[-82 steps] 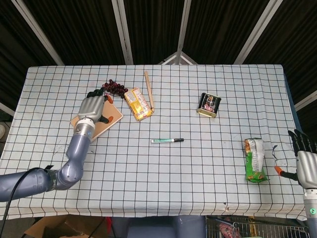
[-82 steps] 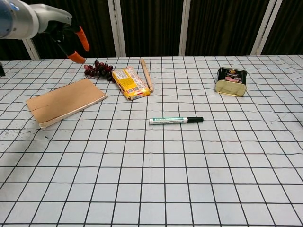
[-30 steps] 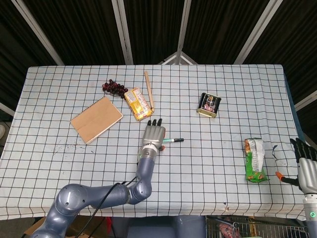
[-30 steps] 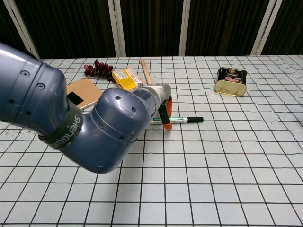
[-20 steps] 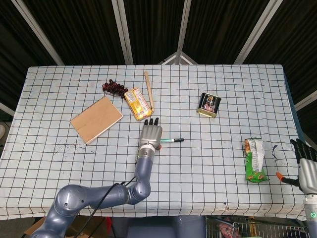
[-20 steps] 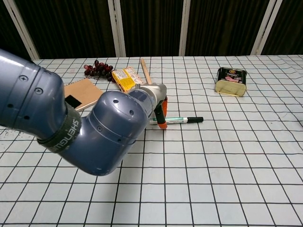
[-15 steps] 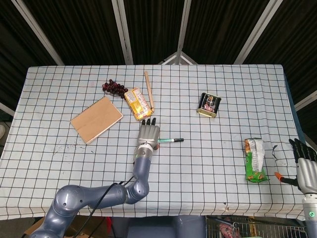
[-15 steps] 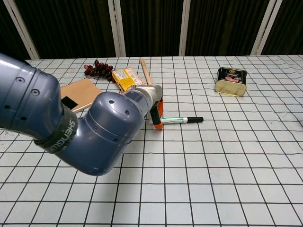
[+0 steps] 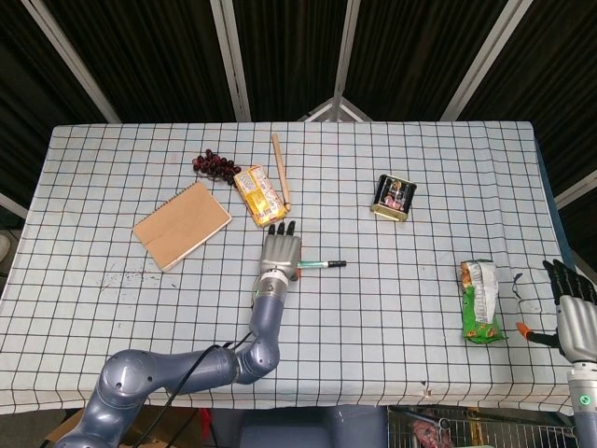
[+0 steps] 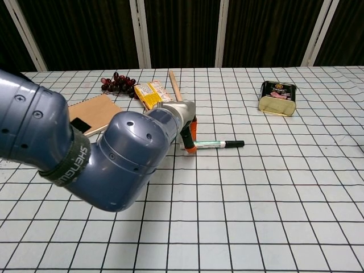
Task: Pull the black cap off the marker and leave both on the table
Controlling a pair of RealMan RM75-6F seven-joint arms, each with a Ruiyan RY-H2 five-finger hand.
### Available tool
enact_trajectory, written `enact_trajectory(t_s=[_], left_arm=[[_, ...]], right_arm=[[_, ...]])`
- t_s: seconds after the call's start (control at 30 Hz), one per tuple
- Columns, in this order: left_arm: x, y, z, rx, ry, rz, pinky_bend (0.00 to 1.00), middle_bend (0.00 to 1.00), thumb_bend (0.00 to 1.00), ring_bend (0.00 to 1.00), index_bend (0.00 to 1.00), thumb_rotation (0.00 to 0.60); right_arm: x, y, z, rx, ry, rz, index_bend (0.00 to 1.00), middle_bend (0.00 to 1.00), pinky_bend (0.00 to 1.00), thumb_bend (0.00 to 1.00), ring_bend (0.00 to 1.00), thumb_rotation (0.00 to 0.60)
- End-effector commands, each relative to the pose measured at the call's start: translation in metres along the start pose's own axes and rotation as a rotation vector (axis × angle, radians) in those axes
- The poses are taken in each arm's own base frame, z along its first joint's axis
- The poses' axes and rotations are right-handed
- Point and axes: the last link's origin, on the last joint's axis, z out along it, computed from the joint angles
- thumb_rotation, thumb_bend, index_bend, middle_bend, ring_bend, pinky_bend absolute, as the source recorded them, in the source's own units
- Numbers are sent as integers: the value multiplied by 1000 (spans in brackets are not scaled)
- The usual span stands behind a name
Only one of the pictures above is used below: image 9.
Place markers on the white black checked tablecloth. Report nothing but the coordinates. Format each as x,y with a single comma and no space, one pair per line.
373,298

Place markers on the white metal frame bar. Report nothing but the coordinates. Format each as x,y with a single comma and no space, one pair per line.
576,193
14,205

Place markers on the brown kraft spiral notebook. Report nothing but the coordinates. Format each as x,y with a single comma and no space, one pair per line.
182,226

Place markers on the dark red grape bunch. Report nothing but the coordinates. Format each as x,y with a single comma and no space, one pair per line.
214,165

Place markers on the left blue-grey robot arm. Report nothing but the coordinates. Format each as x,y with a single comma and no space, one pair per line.
135,373

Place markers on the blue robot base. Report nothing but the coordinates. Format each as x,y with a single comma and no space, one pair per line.
308,429

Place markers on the yellow snack packet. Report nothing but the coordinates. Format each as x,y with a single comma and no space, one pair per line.
261,196

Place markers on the red item in basket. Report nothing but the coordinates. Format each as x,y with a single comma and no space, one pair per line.
426,434

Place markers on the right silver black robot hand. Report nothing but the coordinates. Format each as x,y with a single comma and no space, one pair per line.
578,322

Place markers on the white green marker pen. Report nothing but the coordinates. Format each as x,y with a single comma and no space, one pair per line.
311,265

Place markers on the white triangular frame foot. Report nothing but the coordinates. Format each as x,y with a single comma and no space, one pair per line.
347,109

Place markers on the green snack bag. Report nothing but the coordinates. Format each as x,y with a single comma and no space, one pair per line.
480,303

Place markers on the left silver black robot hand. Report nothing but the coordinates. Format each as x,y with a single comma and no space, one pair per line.
280,252

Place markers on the white metal frame post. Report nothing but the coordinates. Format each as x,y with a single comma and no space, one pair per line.
345,56
231,60
74,60
480,60

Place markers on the brown cardboard box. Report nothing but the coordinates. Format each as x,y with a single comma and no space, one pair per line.
140,429

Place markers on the black gold luncheon meat can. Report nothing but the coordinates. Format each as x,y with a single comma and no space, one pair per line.
394,198

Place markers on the wooden rolling pin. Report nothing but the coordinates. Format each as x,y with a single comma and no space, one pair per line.
281,170

